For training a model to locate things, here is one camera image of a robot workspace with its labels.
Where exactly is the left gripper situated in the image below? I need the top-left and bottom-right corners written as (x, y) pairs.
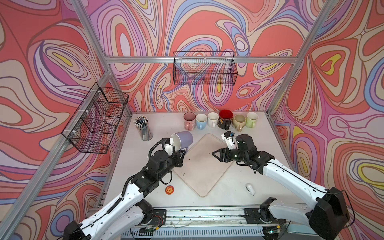
top-left (155, 149), bottom-right (186, 182)

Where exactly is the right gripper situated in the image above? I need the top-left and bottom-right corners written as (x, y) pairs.
top-left (211, 146), bottom-right (248, 163)

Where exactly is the purple mug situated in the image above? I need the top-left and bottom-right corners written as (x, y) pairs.
top-left (170, 131), bottom-right (194, 151)

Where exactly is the pink patterned mug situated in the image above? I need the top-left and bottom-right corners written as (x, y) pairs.
top-left (183, 112), bottom-right (196, 131)

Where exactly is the light blue mug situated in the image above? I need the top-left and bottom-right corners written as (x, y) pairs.
top-left (196, 114), bottom-right (208, 130)

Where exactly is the cream round mug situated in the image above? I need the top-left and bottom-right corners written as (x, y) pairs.
top-left (232, 115), bottom-right (246, 132)

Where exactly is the white mug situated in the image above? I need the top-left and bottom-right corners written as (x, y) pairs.
top-left (207, 112), bottom-right (219, 128)

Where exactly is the black mug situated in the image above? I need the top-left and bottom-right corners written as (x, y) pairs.
top-left (218, 110), bottom-right (234, 131)

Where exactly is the light green mug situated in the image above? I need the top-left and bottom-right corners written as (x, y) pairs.
top-left (246, 112), bottom-right (259, 128)

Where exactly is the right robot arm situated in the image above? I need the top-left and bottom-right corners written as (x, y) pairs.
top-left (212, 131), bottom-right (350, 240)

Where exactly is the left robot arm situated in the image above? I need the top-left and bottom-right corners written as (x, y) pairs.
top-left (60, 150), bottom-right (186, 240)

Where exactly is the beige plastic tray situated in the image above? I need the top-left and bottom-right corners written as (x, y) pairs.
top-left (173, 134), bottom-right (233, 198)

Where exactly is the small white object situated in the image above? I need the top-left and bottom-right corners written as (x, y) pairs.
top-left (246, 184), bottom-right (256, 196)

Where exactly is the metal pen holder cup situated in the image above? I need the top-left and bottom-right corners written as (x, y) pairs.
top-left (134, 116), bottom-right (153, 141)

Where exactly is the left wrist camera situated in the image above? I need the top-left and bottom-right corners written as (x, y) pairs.
top-left (162, 138), bottom-right (175, 156)

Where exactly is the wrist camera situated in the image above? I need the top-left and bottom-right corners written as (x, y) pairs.
top-left (222, 131), bottom-right (236, 150)
top-left (162, 138), bottom-right (175, 156)

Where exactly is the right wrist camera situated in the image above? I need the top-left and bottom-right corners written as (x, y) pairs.
top-left (222, 131), bottom-right (236, 150)

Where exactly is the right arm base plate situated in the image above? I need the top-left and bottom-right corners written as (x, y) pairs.
top-left (241, 208), bottom-right (287, 225)

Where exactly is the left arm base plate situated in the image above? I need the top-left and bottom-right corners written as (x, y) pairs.
top-left (139, 209), bottom-right (167, 228)

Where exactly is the black wire basket back wall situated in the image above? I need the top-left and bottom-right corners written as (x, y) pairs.
top-left (173, 50), bottom-right (238, 86)

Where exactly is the black wire basket wall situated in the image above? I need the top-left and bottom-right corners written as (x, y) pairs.
top-left (173, 50), bottom-right (238, 86)
top-left (62, 83), bottom-right (129, 154)

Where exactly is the black wire basket left wall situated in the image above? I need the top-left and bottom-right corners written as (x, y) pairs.
top-left (62, 83), bottom-right (129, 154)

